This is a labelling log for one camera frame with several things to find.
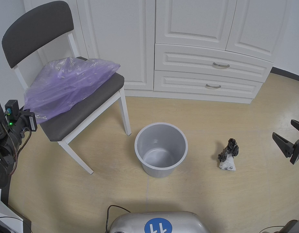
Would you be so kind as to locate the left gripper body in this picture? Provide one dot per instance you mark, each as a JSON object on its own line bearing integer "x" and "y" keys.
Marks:
{"x": 23, "y": 127}

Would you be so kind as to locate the white trash bin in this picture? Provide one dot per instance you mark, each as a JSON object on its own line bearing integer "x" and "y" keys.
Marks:
{"x": 161, "y": 139}

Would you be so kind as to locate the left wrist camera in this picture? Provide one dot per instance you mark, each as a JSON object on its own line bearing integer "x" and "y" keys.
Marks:
{"x": 12, "y": 105}

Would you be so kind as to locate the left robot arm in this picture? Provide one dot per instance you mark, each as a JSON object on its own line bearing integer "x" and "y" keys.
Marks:
{"x": 3, "y": 144}

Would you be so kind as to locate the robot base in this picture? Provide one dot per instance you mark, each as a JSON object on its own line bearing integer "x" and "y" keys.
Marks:
{"x": 159, "y": 221}

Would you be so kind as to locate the black plastic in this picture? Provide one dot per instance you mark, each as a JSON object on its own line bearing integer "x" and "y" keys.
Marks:
{"x": 230, "y": 147}

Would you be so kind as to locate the white wardrobe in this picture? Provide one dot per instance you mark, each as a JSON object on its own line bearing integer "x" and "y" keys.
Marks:
{"x": 193, "y": 8}

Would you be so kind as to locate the purple plastic bag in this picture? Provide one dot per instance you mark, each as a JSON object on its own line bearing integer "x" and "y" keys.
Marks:
{"x": 66, "y": 86}

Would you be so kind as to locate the grey and white chair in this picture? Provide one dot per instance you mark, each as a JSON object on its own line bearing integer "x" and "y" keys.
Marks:
{"x": 37, "y": 25}

